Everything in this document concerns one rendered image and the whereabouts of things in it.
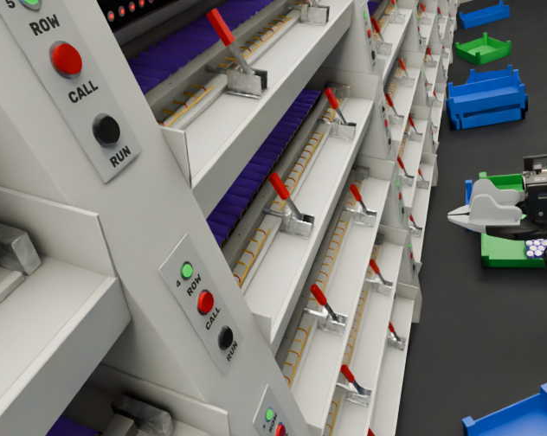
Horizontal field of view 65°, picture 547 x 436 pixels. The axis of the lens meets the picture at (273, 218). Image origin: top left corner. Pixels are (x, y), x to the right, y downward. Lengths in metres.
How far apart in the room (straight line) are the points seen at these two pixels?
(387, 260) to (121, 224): 0.85
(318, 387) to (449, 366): 0.64
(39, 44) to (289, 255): 0.37
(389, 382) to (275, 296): 0.64
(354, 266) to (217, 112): 0.44
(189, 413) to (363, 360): 0.54
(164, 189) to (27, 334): 0.12
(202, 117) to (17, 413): 0.29
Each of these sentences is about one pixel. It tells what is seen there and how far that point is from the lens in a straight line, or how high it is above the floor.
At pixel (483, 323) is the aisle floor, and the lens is 1.32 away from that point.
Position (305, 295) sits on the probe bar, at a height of 0.53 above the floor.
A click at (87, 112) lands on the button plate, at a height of 0.96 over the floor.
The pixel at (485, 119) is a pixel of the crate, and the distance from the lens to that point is 2.24.
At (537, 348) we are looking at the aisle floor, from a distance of 1.28.
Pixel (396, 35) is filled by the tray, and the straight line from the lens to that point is 1.32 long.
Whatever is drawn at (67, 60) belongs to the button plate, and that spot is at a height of 0.99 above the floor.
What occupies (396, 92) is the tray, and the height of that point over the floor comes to 0.50.
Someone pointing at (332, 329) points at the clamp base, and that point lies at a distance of 0.69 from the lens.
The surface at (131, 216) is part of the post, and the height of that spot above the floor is 0.89.
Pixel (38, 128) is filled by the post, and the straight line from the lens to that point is 0.26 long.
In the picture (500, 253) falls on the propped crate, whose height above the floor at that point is 0.02.
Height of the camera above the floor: 1.01
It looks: 32 degrees down
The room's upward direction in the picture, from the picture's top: 21 degrees counter-clockwise
